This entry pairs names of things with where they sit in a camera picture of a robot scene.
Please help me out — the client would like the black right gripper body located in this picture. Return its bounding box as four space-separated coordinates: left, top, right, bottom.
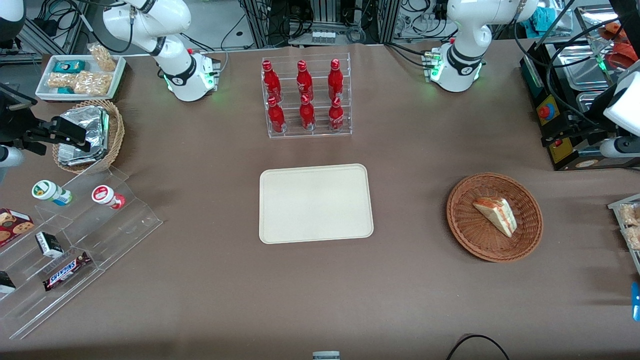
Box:
0 107 39 150

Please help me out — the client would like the triangular sandwich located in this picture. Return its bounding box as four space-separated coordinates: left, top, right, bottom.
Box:
472 197 518 238

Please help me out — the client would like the light tan wicker basket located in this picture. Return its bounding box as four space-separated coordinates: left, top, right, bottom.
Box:
52 99 125 174

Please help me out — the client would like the white rectangular snack tray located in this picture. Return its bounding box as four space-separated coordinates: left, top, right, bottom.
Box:
35 54 127 102

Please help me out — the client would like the grey edged snack tray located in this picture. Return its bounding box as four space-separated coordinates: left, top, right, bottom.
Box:
607 194 640 275

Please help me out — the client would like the brown round wicker basket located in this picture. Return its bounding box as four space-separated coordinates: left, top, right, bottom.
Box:
446 172 544 263

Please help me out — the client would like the cream rectangular plastic tray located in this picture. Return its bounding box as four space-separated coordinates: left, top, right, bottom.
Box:
258 163 375 245

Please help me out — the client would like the steel warmer pan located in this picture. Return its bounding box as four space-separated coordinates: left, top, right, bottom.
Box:
556 45 608 91
577 91 608 113

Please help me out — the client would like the red orange food piece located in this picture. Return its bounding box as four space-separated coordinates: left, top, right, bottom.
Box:
607 42 640 70
598 22 626 41

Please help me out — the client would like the green lid yogurt cup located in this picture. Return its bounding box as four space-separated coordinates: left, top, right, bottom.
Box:
31 180 73 206

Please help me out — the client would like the clear bag of nuts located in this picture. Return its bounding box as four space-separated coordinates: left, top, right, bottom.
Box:
87 43 117 72
72 71 112 96
47 72 76 90

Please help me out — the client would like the black food warmer appliance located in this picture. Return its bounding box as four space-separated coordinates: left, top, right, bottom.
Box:
519 5 640 172

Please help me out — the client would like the red lid yogurt cup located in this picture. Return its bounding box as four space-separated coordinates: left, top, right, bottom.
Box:
91 185 126 210

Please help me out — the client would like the red cookie box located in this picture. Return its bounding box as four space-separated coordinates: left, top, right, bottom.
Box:
0 208 35 248

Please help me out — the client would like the small black white box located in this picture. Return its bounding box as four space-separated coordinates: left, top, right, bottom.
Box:
35 231 64 259

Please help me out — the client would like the teal cloth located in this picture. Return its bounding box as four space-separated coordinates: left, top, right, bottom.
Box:
531 7 562 32

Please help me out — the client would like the clear acrylic stepped stand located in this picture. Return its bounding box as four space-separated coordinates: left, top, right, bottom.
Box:
0 166 164 341

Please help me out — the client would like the Snickers chocolate bar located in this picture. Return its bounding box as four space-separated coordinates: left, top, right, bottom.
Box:
42 251 92 292

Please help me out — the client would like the red cola bottle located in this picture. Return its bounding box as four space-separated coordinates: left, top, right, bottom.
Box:
328 96 345 132
327 58 345 101
296 60 315 101
267 96 287 134
262 60 282 103
299 94 317 132

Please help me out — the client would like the clear acrylic bottle rack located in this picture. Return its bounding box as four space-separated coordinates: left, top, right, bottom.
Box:
260 52 353 139

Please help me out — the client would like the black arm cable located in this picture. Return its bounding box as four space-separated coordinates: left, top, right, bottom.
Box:
514 0 621 128

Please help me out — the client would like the aluminium equipment frame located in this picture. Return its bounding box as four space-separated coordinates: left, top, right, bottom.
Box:
239 0 401 48

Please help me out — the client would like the black table cable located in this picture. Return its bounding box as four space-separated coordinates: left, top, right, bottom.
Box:
446 334 511 360

